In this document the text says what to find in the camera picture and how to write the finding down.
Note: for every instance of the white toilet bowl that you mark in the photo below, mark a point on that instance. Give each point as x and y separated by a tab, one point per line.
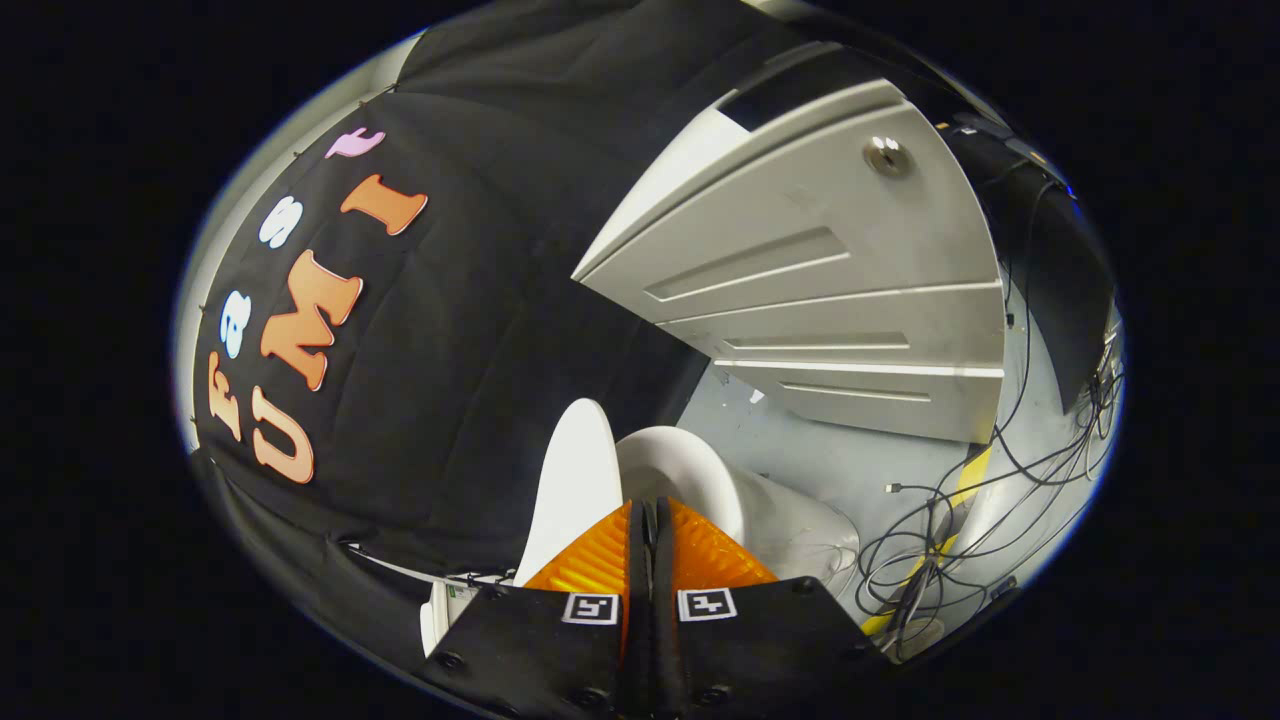
780	520

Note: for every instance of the white drawer cabinet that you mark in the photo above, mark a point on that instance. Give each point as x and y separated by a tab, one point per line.
830	300

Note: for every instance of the black backdrop cloth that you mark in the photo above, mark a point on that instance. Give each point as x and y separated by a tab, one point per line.
450	350

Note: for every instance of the yellow floor tape strip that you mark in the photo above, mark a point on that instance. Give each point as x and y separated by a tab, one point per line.
972	470

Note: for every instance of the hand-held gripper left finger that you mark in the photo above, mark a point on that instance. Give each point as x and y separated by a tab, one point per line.
530	650

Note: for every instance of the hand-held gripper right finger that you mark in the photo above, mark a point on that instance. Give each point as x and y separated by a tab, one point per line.
760	645

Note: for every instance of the white toilet lid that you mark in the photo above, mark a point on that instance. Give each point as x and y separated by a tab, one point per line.
575	480

